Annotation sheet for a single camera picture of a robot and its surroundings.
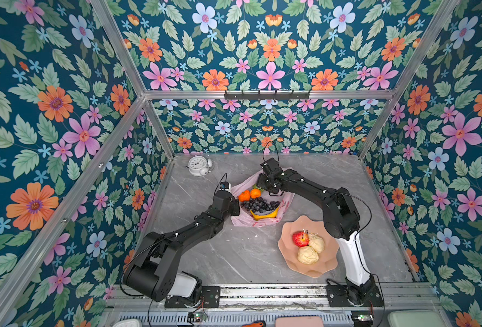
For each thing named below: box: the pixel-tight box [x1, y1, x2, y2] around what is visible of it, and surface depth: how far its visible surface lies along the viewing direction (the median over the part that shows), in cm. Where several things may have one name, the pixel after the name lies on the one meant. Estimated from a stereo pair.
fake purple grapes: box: [240, 196, 282, 214], surface depth 97 cm
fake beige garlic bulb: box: [296, 245, 320, 266], surface depth 80 cm
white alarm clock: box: [185, 155, 214, 177], surface depth 113 cm
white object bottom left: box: [112, 318, 143, 327], surface depth 68 cm
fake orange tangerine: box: [238, 189, 251, 202], surface depth 100 cm
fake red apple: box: [292, 230, 310, 248], surface depth 84 cm
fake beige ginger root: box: [308, 232, 325, 255], surface depth 83 cm
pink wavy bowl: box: [277, 215, 340, 278], surface depth 83 cm
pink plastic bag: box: [230, 173, 295, 227], surface depth 90 cm
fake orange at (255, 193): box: [249, 188, 263, 199], surface depth 98 cm
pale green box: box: [387, 309, 446, 327], surface depth 69 cm
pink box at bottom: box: [275, 316, 324, 327], surface depth 70 cm
